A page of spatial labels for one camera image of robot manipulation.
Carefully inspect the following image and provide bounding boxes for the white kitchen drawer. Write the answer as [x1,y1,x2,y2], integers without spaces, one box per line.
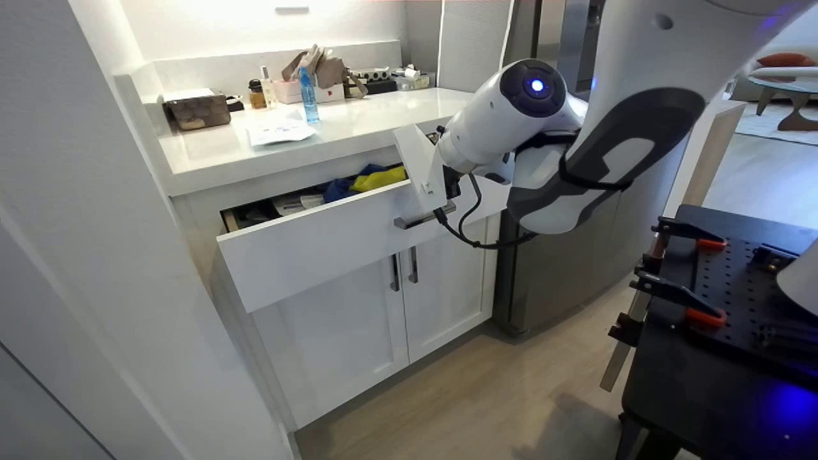
[217,183,444,312]

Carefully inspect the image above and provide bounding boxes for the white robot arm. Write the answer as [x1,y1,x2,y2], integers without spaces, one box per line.
[435,0,815,236]

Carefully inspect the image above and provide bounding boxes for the white lower cabinet right door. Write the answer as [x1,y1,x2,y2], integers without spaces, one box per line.
[404,234,492,362]

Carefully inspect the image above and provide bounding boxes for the white cabinet door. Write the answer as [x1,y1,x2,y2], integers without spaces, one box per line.
[254,257,410,431]
[404,234,492,362]

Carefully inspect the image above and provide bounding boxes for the blue yellow cloth bundle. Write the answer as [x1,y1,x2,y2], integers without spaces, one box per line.
[323,165,407,202]

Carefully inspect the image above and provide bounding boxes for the white lower cabinet left door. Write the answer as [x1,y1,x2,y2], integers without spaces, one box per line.
[254,257,410,431]

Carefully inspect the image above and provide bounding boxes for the dark steel refrigerator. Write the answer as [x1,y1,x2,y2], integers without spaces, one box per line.
[401,0,736,344]

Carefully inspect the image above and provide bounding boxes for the white paper on counter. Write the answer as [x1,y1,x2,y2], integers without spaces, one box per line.
[246,119,315,149]

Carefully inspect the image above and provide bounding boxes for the small blue bottle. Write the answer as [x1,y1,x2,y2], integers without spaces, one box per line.
[300,66,319,126]

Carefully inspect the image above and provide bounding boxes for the upper black orange clamp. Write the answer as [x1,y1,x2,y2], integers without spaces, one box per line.
[651,217,729,259]

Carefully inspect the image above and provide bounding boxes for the black orange clamp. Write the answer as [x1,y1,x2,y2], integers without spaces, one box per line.
[632,270,729,331]
[651,217,729,259]

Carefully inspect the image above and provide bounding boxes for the lower black orange clamp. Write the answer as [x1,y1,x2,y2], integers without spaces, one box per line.
[632,270,729,331]

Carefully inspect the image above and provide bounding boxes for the black perforated work table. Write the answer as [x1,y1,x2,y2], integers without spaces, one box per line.
[611,204,818,460]

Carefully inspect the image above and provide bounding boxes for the metal drawer handle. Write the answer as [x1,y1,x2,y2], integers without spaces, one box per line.
[393,202,458,231]

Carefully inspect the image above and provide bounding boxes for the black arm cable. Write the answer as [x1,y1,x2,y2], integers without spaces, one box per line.
[433,126,598,254]

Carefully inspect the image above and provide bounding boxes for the right lower cabinet handle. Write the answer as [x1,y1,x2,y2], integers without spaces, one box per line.
[410,245,420,285]

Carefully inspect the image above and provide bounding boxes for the cabinet handle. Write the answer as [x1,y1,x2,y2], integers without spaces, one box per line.
[410,245,420,285]
[388,254,401,291]

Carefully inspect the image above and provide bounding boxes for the left lower cabinet handle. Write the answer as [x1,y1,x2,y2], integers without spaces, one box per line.
[388,254,401,291]

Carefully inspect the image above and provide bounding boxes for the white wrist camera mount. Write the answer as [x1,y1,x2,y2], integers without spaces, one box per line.
[393,126,456,217]

